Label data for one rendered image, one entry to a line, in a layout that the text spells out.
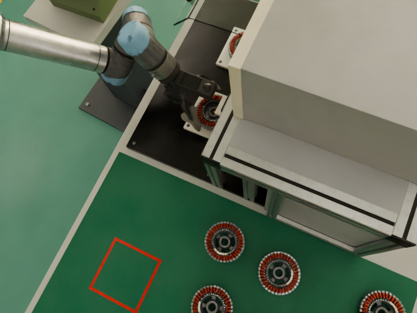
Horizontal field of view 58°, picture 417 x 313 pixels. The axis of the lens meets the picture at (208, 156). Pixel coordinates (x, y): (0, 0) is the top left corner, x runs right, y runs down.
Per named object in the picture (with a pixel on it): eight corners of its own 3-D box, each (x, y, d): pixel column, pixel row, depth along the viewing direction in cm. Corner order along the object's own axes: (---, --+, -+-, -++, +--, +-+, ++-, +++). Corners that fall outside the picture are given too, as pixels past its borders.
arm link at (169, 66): (172, 48, 98) (157, 74, 96) (182, 59, 101) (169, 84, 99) (153, 48, 103) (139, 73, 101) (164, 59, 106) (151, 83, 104)
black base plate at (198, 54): (128, 148, 121) (125, 146, 119) (211, -7, 136) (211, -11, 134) (265, 207, 111) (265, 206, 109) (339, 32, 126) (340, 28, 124)
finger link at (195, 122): (188, 128, 117) (182, 100, 113) (202, 131, 113) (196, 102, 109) (181, 133, 115) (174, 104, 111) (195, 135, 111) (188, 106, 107)
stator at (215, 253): (214, 217, 111) (213, 215, 108) (250, 231, 109) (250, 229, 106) (200, 254, 109) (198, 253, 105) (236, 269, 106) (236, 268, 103)
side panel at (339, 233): (265, 215, 110) (271, 191, 80) (269, 206, 111) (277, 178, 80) (360, 257, 104) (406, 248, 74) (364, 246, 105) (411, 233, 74)
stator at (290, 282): (252, 284, 105) (252, 285, 101) (265, 246, 107) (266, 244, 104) (291, 301, 102) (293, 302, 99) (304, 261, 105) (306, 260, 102)
